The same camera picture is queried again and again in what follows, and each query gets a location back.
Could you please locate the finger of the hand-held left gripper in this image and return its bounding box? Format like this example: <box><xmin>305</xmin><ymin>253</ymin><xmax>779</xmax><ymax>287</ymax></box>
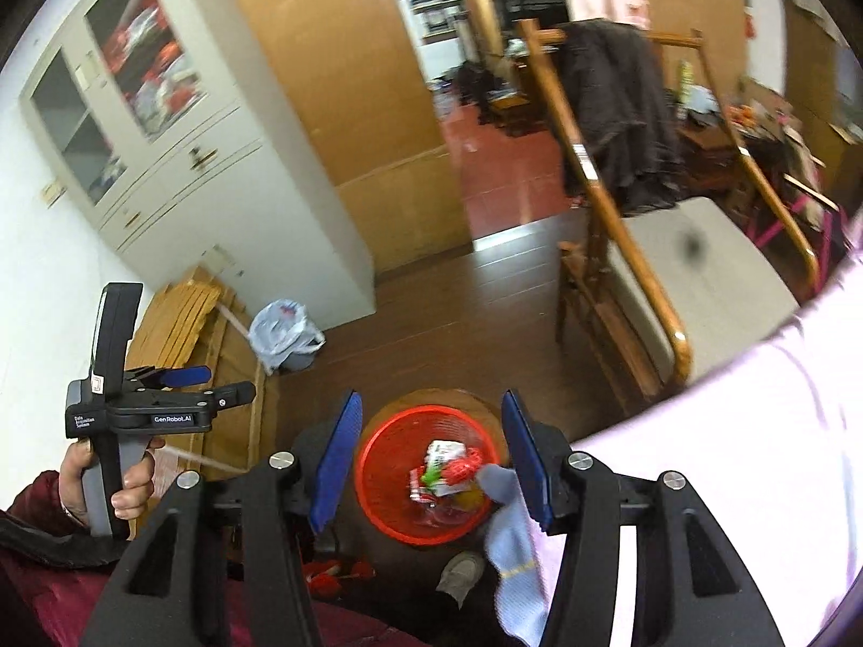
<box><xmin>195</xmin><ymin>381</ymin><xmax>258</xmax><ymax>412</ymax></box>
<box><xmin>125</xmin><ymin>364</ymin><xmax>212</xmax><ymax>390</ymax></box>

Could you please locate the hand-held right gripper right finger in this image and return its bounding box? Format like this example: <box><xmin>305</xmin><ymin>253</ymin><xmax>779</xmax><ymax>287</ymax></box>
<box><xmin>501</xmin><ymin>389</ymin><xmax>786</xmax><ymax>647</ymax></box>

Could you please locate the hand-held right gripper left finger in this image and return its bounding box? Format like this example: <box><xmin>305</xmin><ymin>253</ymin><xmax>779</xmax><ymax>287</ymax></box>
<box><xmin>98</xmin><ymin>389</ymin><xmax>365</xmax><ymax>647</ymax></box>

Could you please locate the red plastic basket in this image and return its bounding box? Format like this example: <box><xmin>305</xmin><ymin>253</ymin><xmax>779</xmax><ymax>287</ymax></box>
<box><xmin>354</xmin><ymin>405</ymin><xmax>513</xmax><ymax>548</ymax></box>

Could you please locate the red snack wrapper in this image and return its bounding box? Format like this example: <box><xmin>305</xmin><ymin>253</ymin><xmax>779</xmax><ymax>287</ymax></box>
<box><xmin>421</xmin><ymin>448</ymin><xmax>487</xmax><ymax>493</ymax></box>

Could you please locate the green milk carton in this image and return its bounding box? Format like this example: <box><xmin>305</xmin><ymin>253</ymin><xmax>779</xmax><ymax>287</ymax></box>
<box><xmin>408</xmin><ymin>440</ymin><xmax>473</xmax><ymax>503</ymax></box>

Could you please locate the person's left forearm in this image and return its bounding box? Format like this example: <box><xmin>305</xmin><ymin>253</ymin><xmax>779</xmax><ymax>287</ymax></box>
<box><xmin>0</xmin><ymin>470</ymin><xmax>136</xmax><ymax>647</ymax></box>

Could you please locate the person's left hand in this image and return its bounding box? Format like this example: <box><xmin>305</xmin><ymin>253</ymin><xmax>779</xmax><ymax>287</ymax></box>
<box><xmin>57</xmin><ymin>437</ymin><xmax>166</xmax><ymax>528</ymax></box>

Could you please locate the yellow bamboo seat mat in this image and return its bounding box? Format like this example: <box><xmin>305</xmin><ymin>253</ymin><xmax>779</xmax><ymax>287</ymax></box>
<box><xmin>128</xmin><ymin>279</ymin><xmax>223</xmax><ymax>378</ymax></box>

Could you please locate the white plastic bag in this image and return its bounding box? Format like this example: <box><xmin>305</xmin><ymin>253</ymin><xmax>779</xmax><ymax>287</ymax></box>
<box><xmin>249</xmin><ymin>300</ymin><xmax>326</xmax><ymax>375</ymax></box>

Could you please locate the light blue dotted cloth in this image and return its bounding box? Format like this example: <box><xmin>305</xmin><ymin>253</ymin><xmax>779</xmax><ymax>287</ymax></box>
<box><xmin>475</xmin><ymin>464</ymin><xmax>574</xmax><ymax>644</ymax></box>

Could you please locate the person's white left shoe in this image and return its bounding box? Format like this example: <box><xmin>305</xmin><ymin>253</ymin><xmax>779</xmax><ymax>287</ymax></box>
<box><xmin>435</xmin><ymin>550</ymin><xmax>488</xmax><ymax>611</ymax></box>

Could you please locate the white cabinet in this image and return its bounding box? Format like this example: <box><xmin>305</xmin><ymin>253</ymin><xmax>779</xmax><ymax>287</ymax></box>
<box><xmin>20</xmin><ymin>0</ymin><xmax>377</xmax><ymax>325</ymax></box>

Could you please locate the purple printed tablecloth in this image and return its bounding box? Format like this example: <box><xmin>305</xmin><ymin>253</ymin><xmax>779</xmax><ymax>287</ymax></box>
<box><xmin>532</xmin><ymin>216</ymin><xmax>863</xmax><ymax>647</ymax></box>

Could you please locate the wooden armchair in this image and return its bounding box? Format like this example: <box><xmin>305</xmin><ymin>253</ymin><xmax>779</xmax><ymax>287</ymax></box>
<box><xmin>516</xmin><ymin>17</ymin><xmax>840</xmax><ymax>412</ymax></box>

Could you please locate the grey seat cushion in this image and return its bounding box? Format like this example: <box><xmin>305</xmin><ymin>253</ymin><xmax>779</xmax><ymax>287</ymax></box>
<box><xmin>607</xmin><ymin>197</ymin><xmax>800</xmax><ymax>385</ymax></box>

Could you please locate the wooden door panel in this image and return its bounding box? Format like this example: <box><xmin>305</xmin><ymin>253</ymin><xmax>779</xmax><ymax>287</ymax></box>
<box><xmin>216</xmin><ymin>0</ymin><xmax>473</xmax><ymax>277</ymax></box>

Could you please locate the small wooden stool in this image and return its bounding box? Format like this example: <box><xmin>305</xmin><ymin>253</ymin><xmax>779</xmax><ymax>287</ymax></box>
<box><xmin>489</xmin><ymin>95</ymin><xmax>533</xmax><ymax>129</ymax></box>

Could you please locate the dark jacket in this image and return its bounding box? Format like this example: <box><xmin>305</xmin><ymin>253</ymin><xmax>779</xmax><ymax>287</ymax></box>
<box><xmin>559</xmin><ymin>19</ymin><xmax>682</xmax><ymax>213</ymax></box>

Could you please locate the dark wooden side table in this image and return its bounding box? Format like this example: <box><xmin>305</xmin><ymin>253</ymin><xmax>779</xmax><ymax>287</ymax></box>
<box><xmin>674</xmin><ymin>108</ymin><xmax>743</xmax><ymax>176</ymax></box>

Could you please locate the pink frame trolley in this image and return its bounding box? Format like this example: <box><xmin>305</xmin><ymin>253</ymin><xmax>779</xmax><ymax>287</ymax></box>
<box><xmin>748</xmin><ymin>189</ymin><xmax>851</xmax><ymax>250</ymax></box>

